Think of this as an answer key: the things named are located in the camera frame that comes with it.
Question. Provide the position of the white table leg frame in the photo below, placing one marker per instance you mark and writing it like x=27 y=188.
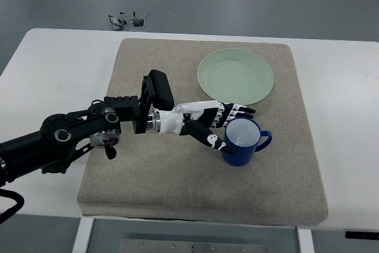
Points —
x=305 y=239

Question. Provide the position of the light green plate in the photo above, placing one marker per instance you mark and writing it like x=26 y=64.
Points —
x=234 y=75

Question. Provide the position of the grey metal base plate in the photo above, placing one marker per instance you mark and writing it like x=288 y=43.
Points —
x=145 y=245

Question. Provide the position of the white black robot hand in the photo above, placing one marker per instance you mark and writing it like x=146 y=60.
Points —
x=198 y=119

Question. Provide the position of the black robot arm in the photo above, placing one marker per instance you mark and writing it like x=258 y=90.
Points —
x=63 y=138

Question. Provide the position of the blue cup white inside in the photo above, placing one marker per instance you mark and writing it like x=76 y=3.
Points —
x=246 y=138

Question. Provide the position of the black table control panel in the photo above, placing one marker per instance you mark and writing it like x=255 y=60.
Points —
x=362 y=235

